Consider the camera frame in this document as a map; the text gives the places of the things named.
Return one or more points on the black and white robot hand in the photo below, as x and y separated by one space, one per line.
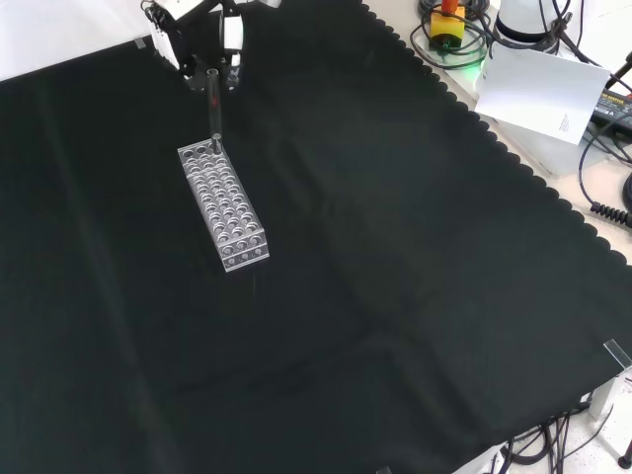
190 44

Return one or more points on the clear glass test tube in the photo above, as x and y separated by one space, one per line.
214 106

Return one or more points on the clear plastic test tube rack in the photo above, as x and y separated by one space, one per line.
222 207

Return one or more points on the clear cloth clip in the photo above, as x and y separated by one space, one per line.
140 43
618 353

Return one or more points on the yellow stop button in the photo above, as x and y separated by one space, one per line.
447 27

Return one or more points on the black bench cloth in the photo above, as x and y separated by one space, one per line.
395 247

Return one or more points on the pale white board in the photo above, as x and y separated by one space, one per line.
538 94

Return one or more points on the black device with yellow label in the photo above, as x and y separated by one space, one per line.
614 111

